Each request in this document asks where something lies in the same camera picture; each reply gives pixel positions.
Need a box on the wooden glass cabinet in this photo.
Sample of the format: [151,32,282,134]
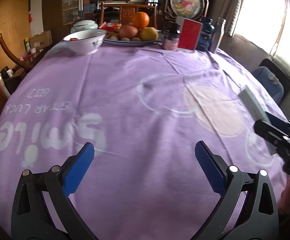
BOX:
[42,0,78,44]

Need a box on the cardboard box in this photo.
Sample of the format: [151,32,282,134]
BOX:
[29,30,53,50]

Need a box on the red box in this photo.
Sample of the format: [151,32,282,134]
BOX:
[178,17,202,50]

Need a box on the silver metal bottle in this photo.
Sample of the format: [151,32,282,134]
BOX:
[208,17,226,53]

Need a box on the white ceramic bowl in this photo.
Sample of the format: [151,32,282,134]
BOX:
[62,29,107,55]

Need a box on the wooden chair far side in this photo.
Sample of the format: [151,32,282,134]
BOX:
[99,2,157,29]

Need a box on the red apple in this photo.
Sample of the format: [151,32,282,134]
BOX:
[118,24,138,40]

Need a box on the blue fruit plate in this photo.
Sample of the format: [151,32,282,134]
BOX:
[103,38,162,47]

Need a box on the dark supplement jar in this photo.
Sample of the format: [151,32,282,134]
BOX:
[162,21,181,51]

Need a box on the blue fish oil bottle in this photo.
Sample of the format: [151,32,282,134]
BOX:
[197,17,214,51]

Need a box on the white lidded pot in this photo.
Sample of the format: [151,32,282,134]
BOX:
[70,20,98,34]

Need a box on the blue cushioned chair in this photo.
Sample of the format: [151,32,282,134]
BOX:
[251,59,290,105]

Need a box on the purple tablecloth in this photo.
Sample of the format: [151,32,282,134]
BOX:
[0,43,287,239]

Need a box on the round framed fruit picture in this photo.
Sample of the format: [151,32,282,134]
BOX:
[162,0,209,22]

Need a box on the orange fruit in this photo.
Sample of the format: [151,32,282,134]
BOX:
[132,11,150,29]

